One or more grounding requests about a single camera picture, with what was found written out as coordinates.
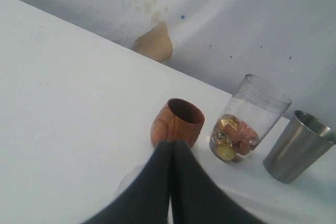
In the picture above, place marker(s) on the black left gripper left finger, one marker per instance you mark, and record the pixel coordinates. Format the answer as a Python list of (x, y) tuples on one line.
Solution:
[(147, 198)]

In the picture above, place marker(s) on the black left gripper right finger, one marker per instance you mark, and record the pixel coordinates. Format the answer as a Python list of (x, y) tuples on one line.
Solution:
[(195, 198)]

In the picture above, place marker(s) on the gold coins and brown blocks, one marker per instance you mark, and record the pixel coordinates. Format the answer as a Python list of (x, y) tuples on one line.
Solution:
[(232, 140)]

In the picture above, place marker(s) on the brown wooden cup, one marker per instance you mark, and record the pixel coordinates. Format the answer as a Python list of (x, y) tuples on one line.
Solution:
[(178, 120)]

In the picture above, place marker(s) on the clear plastic measuring tumbler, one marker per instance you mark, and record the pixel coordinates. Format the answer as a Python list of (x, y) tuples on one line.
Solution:
[(258, 103)]

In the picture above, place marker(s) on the stainless steel cup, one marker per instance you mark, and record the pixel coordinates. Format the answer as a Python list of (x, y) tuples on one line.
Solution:
[(304, 140)]

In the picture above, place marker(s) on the white backdrop sheet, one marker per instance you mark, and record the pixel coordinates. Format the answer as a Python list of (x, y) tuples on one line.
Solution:
[(289, 42)]

